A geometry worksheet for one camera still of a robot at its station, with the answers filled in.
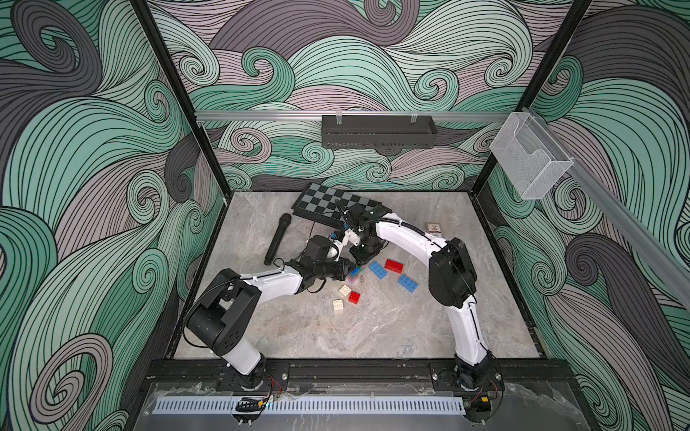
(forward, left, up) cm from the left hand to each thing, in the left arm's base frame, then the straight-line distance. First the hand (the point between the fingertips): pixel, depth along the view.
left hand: (355, 264), depth 87 cm
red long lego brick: (+4, -14, -8) cm, 17 cm away
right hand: (+4, -4, -3) cm, 7 cm away
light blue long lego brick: (+3, -9, -8) cm, 12 cm away
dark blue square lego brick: (-1, 0, -3) cm, 3 cm away
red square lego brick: (-8, 0, -8) cm, 11 cm away
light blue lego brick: (-3, -18, -7) cm, 20 cm away
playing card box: (+21, -33, -8) cm, 40 cm away
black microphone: (+23, +28, -6) cm, 37 cm away
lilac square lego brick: (-2, 0, -9) cm, 9 cm away
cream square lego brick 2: (-11, +6, -7) cm, 14 cm away
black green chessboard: (+31, +15, -4) cm, 35 cm away
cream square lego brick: (-5, +3, -8) cm, 10 cm away
